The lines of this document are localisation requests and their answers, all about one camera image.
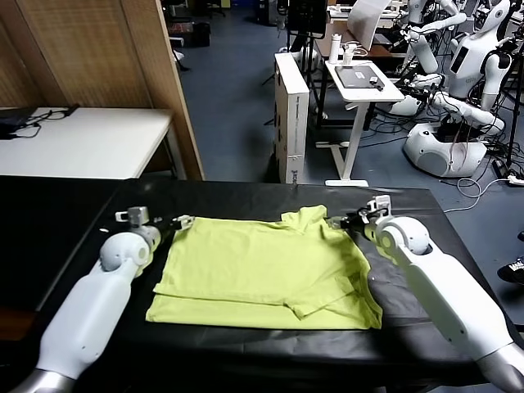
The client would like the grey laptop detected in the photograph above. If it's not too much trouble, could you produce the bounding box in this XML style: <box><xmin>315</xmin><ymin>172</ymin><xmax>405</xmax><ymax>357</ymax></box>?
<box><xmin>334</xmin><ymin>65</ymin><xmax>388</xmax><ymax>90</ymax></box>

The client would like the black bin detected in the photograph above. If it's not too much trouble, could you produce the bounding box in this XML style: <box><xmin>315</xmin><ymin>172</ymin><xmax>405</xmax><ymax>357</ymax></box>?
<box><xmin>192</xmin><ymin>22</ymin><xmax>212</xmax><ymax>48</ymax></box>

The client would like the white humanoid robot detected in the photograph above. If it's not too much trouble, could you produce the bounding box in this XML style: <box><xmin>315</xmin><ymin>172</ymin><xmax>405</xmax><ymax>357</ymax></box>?
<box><xmin>445</xmin><ymin>0</ymin><xmax>524</xmax><ymax>120</ymax></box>

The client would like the black shoe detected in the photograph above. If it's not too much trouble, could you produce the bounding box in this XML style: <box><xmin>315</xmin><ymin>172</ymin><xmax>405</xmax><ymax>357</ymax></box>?
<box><xmin>497</xmin><ymin>255</ymin><xmax>524</xmax><ymax>284</ymax></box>

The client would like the wooden partition screen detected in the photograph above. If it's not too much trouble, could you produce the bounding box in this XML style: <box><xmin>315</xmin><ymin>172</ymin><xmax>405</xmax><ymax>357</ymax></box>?
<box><xmin>0</xmin><ymin>0</ymin><xmax>206</xmax><ymax>182</ymax></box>

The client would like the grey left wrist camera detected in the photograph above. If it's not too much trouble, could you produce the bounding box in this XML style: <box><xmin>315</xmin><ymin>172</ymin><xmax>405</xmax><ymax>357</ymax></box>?
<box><xmin>115</xmin><ymin>206</ymin><xmax>150</xmax><ymax>228</ymax></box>

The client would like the white curved panel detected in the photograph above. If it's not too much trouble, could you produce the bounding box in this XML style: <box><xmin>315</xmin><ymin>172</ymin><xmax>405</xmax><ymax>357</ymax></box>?
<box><xmin>347</xmin><ymin>0</ymin><xmax>392</xmax><ymax>52</ymax></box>

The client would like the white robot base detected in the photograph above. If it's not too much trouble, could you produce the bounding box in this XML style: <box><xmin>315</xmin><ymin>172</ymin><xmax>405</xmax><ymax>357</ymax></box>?
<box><xmin>403</xmin><ymin>122</ymin><xmax>488</xmax><ymax>179</ymax></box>

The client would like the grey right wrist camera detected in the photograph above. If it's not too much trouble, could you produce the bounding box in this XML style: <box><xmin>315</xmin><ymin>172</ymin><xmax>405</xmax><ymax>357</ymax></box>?
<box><xmin>365</xmin><ymin>196</ymin><xmax>392</xmax><ymax>219</ymax></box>

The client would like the wrinkled black table cloth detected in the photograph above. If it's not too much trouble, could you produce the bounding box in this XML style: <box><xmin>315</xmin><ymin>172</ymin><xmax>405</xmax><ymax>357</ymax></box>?
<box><xmin>24</xmin><ymin>179</ymin><xmax>524</xmax><ymax>393</ymax></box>

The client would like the black monitor on stand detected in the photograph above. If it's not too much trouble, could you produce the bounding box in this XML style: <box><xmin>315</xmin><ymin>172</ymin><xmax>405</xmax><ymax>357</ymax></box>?
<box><xmin>286</xmin><ymin>0</ymin><xmax>328</xmax><ymax>56</ymax></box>

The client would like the smooth black table cover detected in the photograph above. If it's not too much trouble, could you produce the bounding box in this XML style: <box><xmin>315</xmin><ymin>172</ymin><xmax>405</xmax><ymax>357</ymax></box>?
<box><xmin>0</xmin><ymin>174</ymin><xmax>122</xmax><ymax>314</ymax></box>

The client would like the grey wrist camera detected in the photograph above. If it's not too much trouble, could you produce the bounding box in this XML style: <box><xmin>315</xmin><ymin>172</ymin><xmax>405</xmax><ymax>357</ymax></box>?
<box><xmin>115</xmin><ymin>206</ymin><xmax>150</xmax><ymax>228</ymax></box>
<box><xmin>365</xmin><ymin>196</ymin><xmax>392</xmax><ymax>219</ymax></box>

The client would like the white bottle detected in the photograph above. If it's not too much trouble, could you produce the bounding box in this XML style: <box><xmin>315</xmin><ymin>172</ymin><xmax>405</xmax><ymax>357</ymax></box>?
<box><xmin>329</xmin><ymin>34</ymin><xmax>343</xmax><ymax>66</ymax></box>

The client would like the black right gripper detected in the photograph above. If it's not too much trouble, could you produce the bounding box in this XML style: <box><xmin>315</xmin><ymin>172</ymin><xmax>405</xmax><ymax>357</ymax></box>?
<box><xmin>328</xmin><ymin>214</ymin><xmax>370</xmax><ymax>237</ymax></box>

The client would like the black tripod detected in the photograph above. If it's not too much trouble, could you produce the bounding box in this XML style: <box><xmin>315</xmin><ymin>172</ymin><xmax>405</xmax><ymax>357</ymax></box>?
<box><xmin>504</xmin><ymin>40</ymin><xmax>524</xmax><ymax>169</ymax></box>

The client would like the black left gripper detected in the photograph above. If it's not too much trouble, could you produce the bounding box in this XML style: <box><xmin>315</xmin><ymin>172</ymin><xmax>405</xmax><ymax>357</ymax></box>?
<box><xmin>152</xmin><ymin>215</ymin><xmax>197</xmax><ymax>239</ymax></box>

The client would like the white floor cable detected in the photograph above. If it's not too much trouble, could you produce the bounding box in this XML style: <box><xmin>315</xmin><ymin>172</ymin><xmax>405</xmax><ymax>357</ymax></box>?
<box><xmin>444</xmin><ymin>175</ymin><xmax>513</xmax><ymax>215</ymax></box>

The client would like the white table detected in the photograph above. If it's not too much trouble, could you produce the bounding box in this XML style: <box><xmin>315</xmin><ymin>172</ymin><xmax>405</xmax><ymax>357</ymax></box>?
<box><xmin>0</xmin><ymin>106</ymin><xmax>188</xmax><ymax>181</ymax></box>

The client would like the white lowered robot forearm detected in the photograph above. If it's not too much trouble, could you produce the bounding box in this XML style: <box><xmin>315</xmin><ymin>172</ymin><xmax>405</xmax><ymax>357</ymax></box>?
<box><xmin>432</xmin><ymin>92</ymin><xmax>507</xmax><ymax>137</ymax></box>

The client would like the black pouch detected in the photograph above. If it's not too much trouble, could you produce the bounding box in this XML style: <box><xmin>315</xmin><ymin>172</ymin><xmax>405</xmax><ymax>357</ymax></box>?
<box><xmin>0</xmin><ymin>115</ymin><xmax>30</xmax><ymax>139</ymax></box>

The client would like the black cable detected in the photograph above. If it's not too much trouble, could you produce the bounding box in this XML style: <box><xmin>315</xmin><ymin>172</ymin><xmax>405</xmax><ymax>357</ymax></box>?
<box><xmin>10</xmin><ymin>104</ymin><xmax>81</xmax><ymax>139</ymax></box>

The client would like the brown desk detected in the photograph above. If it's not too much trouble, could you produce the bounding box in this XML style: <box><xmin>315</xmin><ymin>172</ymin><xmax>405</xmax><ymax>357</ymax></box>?
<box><xmin>314</xmin><ymin>38</ymin><xmax>410</xmax><ymax>63</ymax></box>

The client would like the white standing desk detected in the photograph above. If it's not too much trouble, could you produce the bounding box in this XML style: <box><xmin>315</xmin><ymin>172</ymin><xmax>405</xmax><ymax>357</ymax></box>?
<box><xmin>314</xmin><ymin>61</ymin><xmax>406</xmax><ymax>188</ymax></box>

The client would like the tall white cardboard box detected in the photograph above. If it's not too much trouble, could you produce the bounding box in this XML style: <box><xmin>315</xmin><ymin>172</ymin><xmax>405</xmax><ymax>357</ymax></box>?
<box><xmin>273</xmin><ymin>52</ymin><xmax>311</xmax><ymax>185</ymax></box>

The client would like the yellow-green t-shirt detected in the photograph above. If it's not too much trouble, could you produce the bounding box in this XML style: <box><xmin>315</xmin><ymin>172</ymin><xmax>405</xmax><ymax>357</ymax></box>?
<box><xmin>145</xmin><ymin>206</ymin><xmax>384</xmax><ymax>331</ymax></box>

